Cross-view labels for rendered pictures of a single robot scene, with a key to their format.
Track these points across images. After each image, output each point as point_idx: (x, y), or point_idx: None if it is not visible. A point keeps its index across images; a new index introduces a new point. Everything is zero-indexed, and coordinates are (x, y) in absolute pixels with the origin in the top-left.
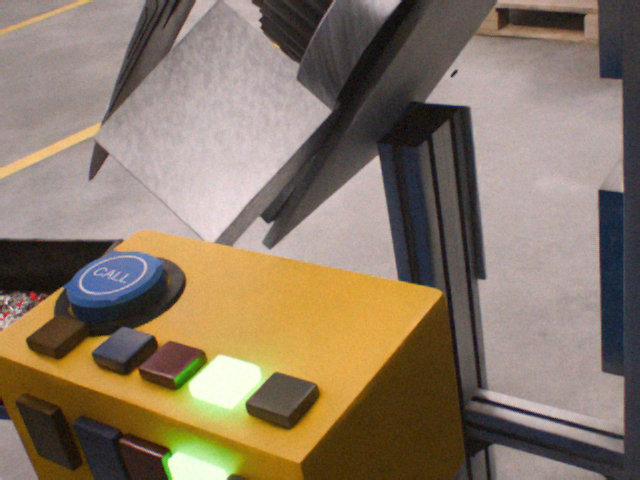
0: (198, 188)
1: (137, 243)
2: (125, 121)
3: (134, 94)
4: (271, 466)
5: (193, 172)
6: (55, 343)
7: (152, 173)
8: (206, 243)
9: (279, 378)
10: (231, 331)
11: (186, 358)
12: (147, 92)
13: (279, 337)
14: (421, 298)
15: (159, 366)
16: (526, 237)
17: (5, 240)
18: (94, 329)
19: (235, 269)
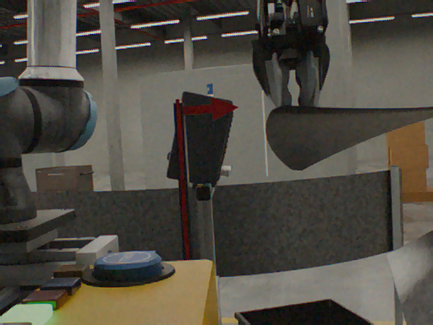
0: (430, 316)
1: (190, 262)
2: (408, 252)
3: (423, 236)
4: None
5: (432, 304)
6: (57, 270)
7: (407, 293)
8: (205, 275)
9: (20, 324)
10: (96, 307)
11: (45, 297)
12: (430, 238)
13: (93, 321)
14: None
15: (35, 294)
16: None
17: (354, 313)
18: (84, 277)
19: (176, 289)
